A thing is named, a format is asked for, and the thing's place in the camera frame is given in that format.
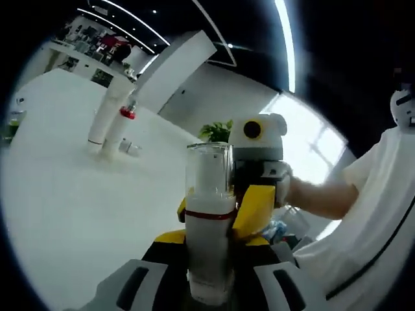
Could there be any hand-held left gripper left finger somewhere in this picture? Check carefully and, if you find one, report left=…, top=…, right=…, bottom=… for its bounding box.
left=80, top=230, right=191, bottom=311

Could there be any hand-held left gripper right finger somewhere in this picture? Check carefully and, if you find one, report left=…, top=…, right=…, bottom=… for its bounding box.
left=231, top=235, right=325, bottom=311

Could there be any clear cap white skincare bottle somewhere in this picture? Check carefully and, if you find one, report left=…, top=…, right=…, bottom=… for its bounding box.
left=184, top=142, right=237, bottom=305

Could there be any red collar skincare pump bottle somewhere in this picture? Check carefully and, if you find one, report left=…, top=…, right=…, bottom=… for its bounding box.
left=102, top=99, right=137, bottom=162

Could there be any white skincare tube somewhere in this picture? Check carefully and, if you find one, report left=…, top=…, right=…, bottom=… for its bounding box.
left=86, top=79, right=136, bottom=154

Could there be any clear plastic container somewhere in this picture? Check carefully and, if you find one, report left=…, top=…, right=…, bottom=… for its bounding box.
left=262, top=205, right=311, bottom=249

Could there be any potted green plant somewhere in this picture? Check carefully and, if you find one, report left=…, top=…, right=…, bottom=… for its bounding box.
left=198, top=119, right=234, bottom=144

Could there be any small clear plastic cap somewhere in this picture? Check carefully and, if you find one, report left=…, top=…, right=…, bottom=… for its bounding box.
left=118, top=137, right=143, bottom=157

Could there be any person's white shirt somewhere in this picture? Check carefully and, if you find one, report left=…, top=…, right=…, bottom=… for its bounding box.
left=291, top=128, right=415, bottom=311

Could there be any white chest device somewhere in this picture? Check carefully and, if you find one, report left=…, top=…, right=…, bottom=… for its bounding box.
left=388, top=89, right=415, bottom=128

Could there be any black chest device cable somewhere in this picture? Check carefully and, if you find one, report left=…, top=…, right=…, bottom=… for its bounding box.
left=325, top=194, right=415, bottom=301

